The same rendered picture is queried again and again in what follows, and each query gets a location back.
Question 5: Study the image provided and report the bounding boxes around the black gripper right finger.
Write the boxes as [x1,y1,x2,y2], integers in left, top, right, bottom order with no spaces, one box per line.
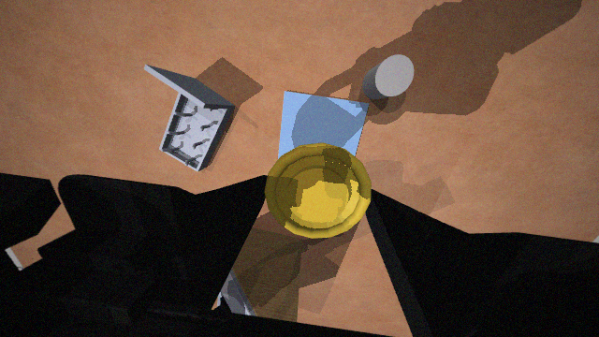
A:
[365,189,599,337]

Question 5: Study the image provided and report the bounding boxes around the grey dish rack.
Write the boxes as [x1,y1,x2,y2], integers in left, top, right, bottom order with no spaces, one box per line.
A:
[144,65,235,172]

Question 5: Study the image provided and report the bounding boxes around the light blue flat mat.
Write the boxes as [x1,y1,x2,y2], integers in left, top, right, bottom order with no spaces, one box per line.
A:
[278,91,369,159]

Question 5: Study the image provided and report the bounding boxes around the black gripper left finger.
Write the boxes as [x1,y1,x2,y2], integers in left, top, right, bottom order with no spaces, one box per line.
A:
[58,174,268,310]

